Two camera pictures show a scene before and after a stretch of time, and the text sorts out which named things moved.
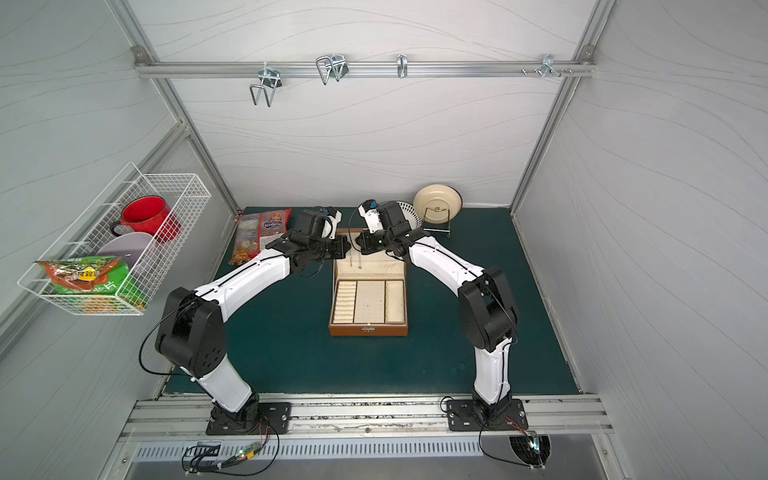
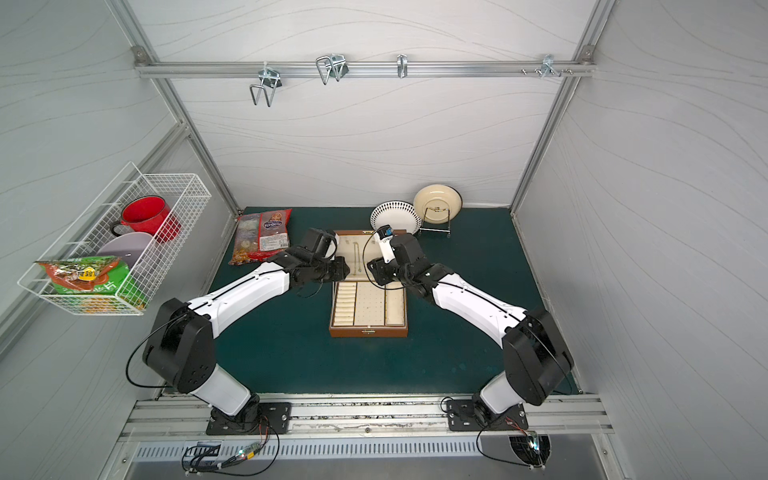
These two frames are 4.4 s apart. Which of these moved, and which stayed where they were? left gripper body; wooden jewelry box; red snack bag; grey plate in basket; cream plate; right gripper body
Moved: right gripper body; left gripper body
Stayed: grey plate in basket; cream plate; red snack bag; wooden jewelry box
